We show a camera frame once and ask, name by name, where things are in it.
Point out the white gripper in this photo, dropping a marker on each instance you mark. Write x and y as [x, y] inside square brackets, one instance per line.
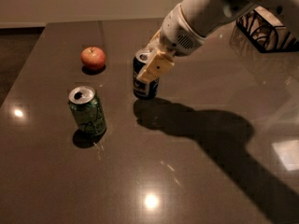
[175, 34]

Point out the blue pepsi can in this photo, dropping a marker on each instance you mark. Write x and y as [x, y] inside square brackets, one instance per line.
[142, 90]

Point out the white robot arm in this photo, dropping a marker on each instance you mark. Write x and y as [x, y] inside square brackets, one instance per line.
[190, 22]

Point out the green soda can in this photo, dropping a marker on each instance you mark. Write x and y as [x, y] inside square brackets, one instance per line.
[87, 111]

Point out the red apple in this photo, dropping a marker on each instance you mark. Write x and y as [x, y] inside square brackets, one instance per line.
[93, 58]

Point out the black wire napkin basket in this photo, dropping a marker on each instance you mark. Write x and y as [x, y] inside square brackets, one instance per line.
[266, 32]

